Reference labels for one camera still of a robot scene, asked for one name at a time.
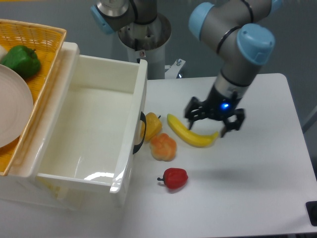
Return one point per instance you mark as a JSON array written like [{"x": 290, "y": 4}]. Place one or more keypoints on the red bell pepper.
[{"x": 174, "y": 178}]

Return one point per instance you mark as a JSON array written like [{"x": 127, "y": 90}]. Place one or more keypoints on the white metal frame bracket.
[{"x": 174, "y": 71}]

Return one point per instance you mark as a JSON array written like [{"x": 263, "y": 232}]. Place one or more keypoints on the yellow woven basket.
[{"x": 40, "y": 46}]

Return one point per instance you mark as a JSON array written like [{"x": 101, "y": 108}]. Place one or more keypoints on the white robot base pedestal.
[{"x": 147, "y": 42}]

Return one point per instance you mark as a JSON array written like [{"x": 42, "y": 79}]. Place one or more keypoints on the orange bread roll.
[{"x": 163, "y": 147}]

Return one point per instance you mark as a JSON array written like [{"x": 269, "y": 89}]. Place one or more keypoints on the white plate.
[{"x": 16, "y": 105}]

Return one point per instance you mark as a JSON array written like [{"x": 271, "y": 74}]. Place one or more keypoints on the yellow bell pepper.
[{"x": 154, "y": 126}]

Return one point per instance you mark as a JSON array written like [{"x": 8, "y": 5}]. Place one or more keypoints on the black device at table edge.
[{"x": 311, "y": 207}]

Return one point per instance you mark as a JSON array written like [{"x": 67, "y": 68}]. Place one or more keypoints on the white drawer cabinet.
[{"x": 22, "y": 182}]

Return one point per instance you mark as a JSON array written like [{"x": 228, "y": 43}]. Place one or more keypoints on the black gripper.
[{"x": 216, "y": 107}]

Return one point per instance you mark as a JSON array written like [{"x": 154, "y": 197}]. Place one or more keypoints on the green bell pepper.
[{"x": 22, "y": 60}]

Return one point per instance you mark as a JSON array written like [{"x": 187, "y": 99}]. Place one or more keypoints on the yellow banana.
[{"x": 188, "y": 136}]

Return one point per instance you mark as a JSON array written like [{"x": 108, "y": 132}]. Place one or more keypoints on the white drawer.
[{"x": 97, "y": 131}]

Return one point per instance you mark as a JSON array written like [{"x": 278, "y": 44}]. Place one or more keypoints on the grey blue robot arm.
[{"x": 231, "y": 30}]

